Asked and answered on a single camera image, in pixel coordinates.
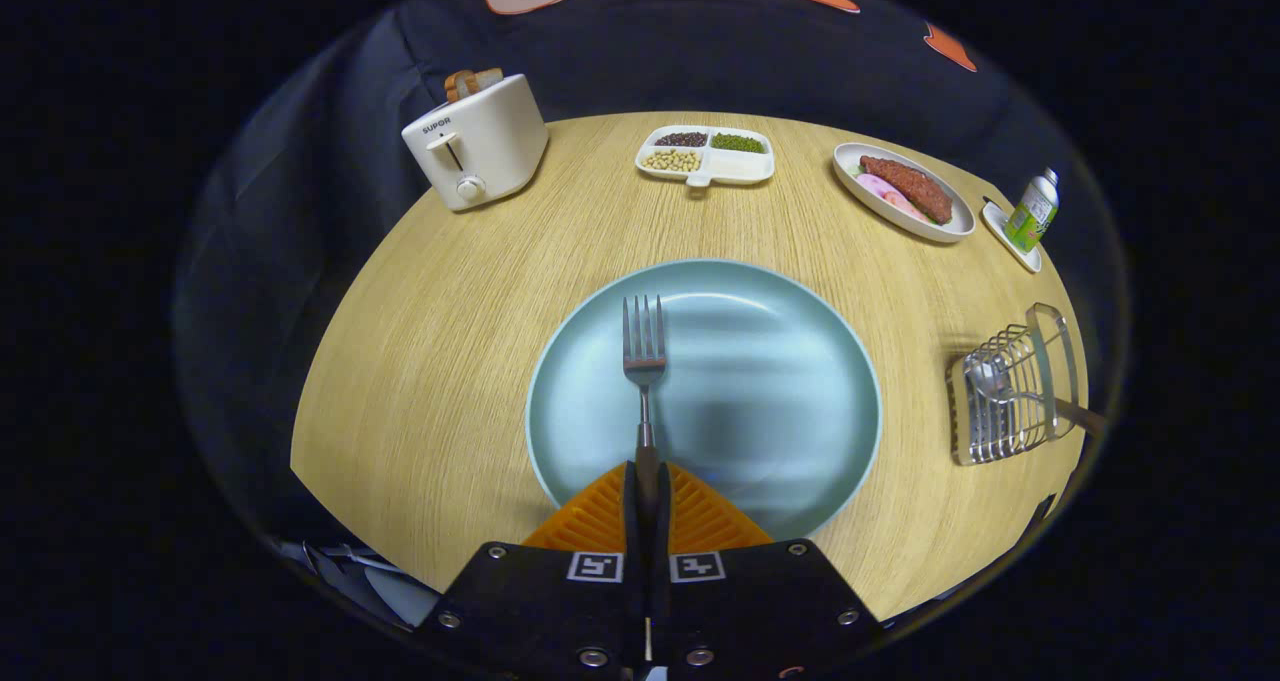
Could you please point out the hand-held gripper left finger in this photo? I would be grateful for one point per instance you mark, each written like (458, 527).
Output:
(540, 601)

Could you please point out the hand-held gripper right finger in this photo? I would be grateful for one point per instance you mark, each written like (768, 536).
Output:
(760, 601)

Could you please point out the pale green round plate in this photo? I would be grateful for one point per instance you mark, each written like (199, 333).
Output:
(760, 381)

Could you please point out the pink ham slice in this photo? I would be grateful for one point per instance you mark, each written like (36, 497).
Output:
(872, 185)
(900, 205)

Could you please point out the white divided dish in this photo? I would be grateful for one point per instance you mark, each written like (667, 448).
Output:
(745, 166)

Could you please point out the white square coaster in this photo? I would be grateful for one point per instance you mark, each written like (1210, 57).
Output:
(1003, 233)

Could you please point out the brown steak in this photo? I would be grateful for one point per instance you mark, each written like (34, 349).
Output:
(910, 186)

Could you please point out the white oval plate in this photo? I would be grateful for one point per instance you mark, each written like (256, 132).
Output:
(850, 166)

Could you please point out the pile of yellow soybeans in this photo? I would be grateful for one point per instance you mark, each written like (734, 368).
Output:
(670, 160)

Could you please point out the pile of green beans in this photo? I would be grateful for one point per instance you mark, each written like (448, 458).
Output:
(738, 143)

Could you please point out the cream white toaster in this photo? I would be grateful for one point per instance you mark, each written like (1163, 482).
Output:
(490, 141)

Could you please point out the pile of dark beans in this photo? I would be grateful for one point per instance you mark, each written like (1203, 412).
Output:
(682, 139)

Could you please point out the green label metal bottle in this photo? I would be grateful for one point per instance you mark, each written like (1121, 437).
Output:
(1030, 216)

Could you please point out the toasted bread slice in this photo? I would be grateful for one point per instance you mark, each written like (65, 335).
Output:
(458, 85)
(488, 78)

